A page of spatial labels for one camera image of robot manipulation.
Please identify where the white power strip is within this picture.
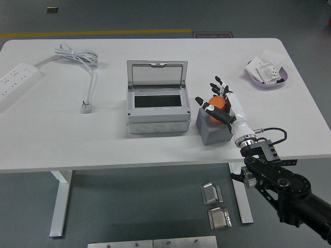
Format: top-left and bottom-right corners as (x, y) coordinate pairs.
(0, 62), (43, 112)

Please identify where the printed white packet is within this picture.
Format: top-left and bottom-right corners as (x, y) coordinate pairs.
(255, 61), (282, 85)

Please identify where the dark floor sign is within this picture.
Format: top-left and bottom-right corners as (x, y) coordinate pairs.
(191, 31), (234, 39)

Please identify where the orange cylindrical battery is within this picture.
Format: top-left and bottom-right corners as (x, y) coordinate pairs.
(208, 96), (228, 125)

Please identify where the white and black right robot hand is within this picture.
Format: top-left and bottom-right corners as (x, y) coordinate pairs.
(194, 75), (256, 144)

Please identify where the metal base plate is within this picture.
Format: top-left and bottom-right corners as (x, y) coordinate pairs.
(87, 239), (154, 248)
(153, 236), (218, 248)

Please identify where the translucent plastic bag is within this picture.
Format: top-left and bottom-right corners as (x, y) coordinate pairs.
(261, 49), (285, 68)

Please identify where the plain white card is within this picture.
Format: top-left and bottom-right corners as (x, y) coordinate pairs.
(245, 57), (265, 83)

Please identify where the yellow floor tape line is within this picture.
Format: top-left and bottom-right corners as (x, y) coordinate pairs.
(0, 28), (192, 38)

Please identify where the white table leg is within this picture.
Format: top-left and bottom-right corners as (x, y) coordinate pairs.
(229, 162), (254, 224)
(49, 170), (73, 238)

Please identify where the purple plastic tray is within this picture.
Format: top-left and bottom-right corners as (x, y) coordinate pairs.
(245, 60), (289, 91)

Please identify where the grey block with round hole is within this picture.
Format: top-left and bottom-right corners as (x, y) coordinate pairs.
(195, 107), (233, 146)

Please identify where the white power cable with plug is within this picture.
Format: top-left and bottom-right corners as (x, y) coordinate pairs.
(35, 43), (99, 114)

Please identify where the transparent grey-framed box lid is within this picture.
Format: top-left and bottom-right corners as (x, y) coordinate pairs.
(126, 60), (188, 90)

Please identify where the grey plastic junction box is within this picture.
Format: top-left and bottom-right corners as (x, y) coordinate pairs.
(126, 85), (192, 134)

